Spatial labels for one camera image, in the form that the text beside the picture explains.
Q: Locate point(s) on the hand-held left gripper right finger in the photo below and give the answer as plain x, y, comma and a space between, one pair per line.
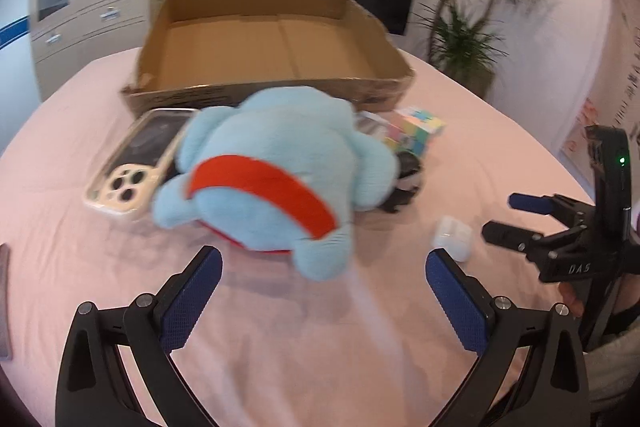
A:
457, 302

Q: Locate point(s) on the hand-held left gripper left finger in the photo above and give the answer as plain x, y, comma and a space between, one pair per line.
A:
192, 302

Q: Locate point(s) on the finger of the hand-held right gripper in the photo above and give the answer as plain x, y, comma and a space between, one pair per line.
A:
510, 237
530, 203

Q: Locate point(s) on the black round object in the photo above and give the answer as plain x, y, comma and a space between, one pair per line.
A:
407, 179

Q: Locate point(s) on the pastel puzzle cube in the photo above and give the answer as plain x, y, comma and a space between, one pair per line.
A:
417, 129

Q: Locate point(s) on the light blue plush toy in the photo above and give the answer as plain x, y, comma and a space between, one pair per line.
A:
280, 167

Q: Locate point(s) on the shallow cardboard box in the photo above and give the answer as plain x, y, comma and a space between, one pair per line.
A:
260, 52

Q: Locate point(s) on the person's right forearm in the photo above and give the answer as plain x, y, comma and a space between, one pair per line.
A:
617, 369

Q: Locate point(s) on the person's right hand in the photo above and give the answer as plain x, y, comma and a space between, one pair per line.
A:
572, 299

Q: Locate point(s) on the white earbuds case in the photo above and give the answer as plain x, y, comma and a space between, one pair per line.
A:
451, 237

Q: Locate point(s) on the clear beige phone case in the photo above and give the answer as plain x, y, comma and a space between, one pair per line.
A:
135, 157

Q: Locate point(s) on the clear plastic packet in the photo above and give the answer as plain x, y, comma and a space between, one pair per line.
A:
372, 127

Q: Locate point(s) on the potted palm plant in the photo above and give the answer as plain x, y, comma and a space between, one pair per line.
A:
465, 32

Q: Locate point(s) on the dark flat object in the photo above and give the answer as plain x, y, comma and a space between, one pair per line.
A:
4, 302

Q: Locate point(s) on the wall poster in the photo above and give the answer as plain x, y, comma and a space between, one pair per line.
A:
617, 72

